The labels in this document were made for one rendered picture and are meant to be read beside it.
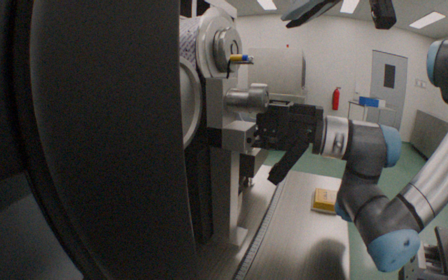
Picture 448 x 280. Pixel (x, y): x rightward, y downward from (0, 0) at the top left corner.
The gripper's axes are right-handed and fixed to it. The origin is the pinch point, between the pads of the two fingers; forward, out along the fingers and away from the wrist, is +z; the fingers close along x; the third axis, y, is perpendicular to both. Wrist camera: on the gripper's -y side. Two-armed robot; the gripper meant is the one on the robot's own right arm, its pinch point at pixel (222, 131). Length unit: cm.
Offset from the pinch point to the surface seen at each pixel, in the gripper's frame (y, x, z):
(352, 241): -109, -89, -77
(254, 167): -9.1, -4.3, -6.4
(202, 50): 15.3, 12.5, -3.2
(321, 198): -16.6, -8.1, -24.1
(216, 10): 22.3, 8.4, -3.2
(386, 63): 76, -444, -202
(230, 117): 5.6, 9.4, -6.1
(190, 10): 41, -34, 32
